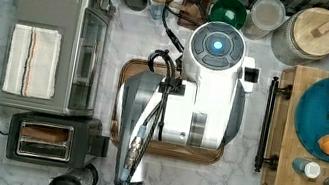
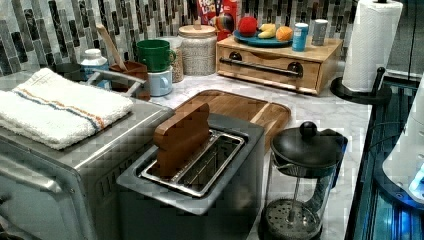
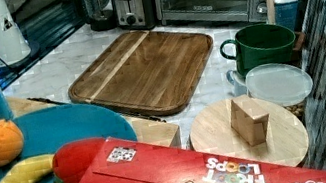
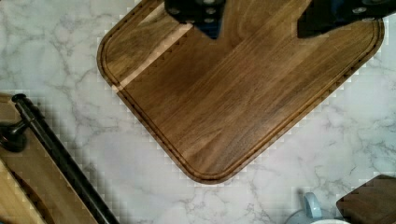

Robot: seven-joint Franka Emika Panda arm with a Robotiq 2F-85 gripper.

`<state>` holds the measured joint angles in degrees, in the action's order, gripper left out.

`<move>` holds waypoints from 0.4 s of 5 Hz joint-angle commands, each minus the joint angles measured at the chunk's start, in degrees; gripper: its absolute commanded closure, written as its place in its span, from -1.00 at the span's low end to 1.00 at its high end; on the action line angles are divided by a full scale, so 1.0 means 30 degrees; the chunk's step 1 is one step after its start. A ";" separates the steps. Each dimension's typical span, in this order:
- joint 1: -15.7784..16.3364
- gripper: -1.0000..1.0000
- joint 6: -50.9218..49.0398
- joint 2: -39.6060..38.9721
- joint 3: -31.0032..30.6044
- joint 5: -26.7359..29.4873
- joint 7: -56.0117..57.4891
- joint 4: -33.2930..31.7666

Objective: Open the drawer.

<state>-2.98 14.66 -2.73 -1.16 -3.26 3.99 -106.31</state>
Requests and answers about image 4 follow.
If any black drawer handle bar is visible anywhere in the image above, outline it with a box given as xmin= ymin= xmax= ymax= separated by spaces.
xmin=1 ymin=93 xmax=120 ymax=224

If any dark wooden box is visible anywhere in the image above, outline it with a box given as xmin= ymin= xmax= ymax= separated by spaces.
xmin=336 ymin=175 xmax=396 ymax=224

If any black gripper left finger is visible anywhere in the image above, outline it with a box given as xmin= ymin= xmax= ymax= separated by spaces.
xmin=164 ymin=0 xmax=226 ymax=39

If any bamboo drawer cabinet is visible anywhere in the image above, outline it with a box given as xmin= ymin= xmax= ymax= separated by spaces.
xmin=0 ymin=92 xmax=99 ymax=224

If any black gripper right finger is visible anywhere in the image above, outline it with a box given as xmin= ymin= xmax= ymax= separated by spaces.
xmin=297 ymin=0 xmax=396 ymax=38

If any wooden cutting board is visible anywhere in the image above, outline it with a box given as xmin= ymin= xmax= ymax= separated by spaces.
xmin=97 ymin=0 xmax=385 ymax=184

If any light blue mug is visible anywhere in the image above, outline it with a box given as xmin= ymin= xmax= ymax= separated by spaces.
xmin=285 ymin=192 xmax=350 ymax=224

